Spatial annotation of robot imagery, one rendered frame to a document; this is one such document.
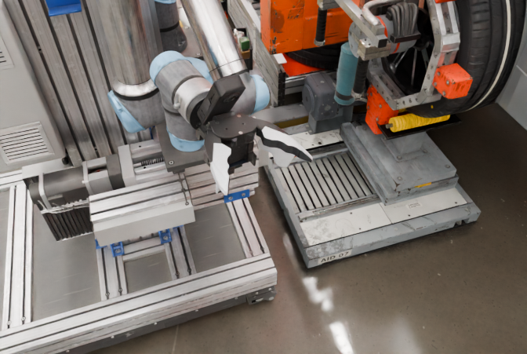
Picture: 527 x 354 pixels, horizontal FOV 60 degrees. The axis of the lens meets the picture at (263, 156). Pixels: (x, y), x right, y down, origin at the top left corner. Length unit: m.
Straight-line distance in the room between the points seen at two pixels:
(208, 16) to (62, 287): 1.22
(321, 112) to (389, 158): 0.39
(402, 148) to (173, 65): 1.49
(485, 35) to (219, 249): 1.17
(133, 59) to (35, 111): 0.37
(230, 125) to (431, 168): 1.56
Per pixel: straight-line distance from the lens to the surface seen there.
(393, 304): 1.99
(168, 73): 0.83
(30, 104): 1.33
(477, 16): 1.56
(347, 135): 2.35
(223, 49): 0.94
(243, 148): 0.73
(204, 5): 0.95
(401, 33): 1.51
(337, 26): 2.26
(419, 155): 2.21
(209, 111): 0.71
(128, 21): 1.04
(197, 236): 1.86
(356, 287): 2.00
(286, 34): 2.17
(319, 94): 2.18
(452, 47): 1.57
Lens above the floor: 1.72
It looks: 45 degrees down
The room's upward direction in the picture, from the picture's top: straight up
